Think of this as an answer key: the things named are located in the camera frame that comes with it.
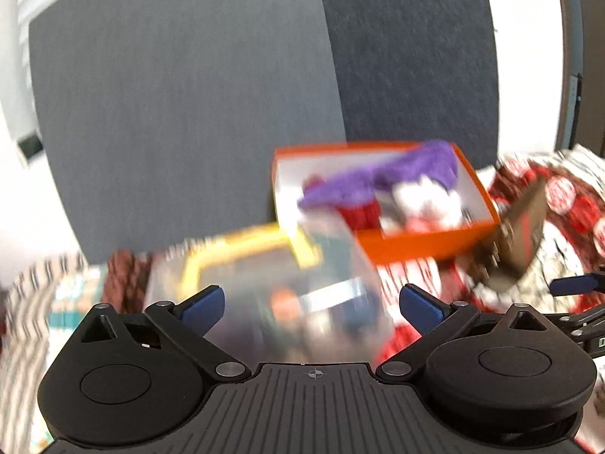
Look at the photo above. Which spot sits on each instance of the clear plastic storage box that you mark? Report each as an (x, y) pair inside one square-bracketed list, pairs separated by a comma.
[(246, 283)]

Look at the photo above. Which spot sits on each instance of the orange cap bottle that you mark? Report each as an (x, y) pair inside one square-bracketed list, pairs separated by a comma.
[(283, 306)]

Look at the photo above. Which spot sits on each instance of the plaid bed sheet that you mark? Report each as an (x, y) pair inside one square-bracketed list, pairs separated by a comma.
[(28, 302)]

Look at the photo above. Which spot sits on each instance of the purple fluffy sock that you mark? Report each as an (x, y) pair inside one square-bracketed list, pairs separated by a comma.
[(378, 175)]

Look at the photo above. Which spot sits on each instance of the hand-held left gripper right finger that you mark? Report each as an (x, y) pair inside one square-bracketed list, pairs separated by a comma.
[(422, 310)]

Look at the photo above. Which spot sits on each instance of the grey padded headboard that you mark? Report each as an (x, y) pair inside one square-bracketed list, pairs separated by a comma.
[(189, 104)]

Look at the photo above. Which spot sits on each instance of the white plush toy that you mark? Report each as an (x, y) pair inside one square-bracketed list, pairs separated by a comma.
[(425, 203)]

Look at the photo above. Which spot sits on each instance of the white wall fixture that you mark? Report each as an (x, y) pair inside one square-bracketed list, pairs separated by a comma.
[(29, 146)]

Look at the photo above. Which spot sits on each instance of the small dark blue bottle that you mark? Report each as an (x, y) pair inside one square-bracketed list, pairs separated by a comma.
[(352, 317)]

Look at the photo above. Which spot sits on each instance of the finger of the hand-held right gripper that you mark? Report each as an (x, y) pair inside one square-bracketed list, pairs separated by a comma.
[(574, 284), (588, 317)]

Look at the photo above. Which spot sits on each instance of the orange cardboard box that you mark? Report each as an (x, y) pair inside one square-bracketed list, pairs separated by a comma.
[(416, 246)]

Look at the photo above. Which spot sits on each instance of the red fluffy socks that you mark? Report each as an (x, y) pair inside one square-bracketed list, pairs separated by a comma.
[(361, 215)]

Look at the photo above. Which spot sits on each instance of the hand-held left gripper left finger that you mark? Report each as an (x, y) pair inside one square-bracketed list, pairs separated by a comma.
[(204, 310)]

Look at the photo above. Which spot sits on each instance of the dark door frame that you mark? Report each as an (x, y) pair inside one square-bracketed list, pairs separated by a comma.
[(581, 56)]

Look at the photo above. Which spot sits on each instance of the red patterned blanket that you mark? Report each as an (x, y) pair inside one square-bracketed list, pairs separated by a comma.
[(567, 208)]

